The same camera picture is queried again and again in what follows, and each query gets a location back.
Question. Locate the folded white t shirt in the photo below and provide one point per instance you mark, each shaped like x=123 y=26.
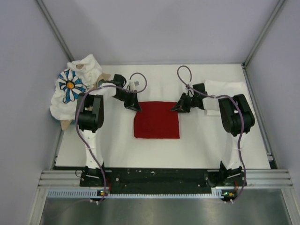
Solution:
x=215 y=88

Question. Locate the right aluminium frame post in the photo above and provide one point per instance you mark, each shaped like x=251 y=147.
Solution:
x=264 y=32

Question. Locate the red t shirt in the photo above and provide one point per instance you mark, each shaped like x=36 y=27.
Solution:
x=156 y=120

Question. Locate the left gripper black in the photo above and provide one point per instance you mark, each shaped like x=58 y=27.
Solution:
x=133 y=103

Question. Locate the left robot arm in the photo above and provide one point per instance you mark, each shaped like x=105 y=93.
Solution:
x=90 y=115

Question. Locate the left aluminium frame post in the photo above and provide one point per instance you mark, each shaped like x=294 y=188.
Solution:
x=56 y=32

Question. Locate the grey slotted cable duct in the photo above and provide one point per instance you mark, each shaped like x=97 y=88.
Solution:
x=92 y=193

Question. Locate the tan t shirt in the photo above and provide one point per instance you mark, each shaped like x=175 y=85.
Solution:
x=104 y=77

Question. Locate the aluminium frame post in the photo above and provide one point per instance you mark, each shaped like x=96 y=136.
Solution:
x=264 y=32
x=56 y=32

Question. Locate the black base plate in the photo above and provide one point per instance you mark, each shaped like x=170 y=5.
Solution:
x=160 y=180

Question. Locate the white flower print t shirt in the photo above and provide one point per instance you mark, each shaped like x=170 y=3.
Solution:
x=68 y=87

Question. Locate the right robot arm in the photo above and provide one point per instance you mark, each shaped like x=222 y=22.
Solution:
x=237 y=119

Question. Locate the white crumpled t shirt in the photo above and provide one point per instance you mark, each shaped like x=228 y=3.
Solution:
x=87 y=69

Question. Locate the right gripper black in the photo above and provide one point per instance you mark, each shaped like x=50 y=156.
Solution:
x=181 y=105

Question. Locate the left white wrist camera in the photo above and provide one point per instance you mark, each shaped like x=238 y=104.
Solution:
x=132 y=86

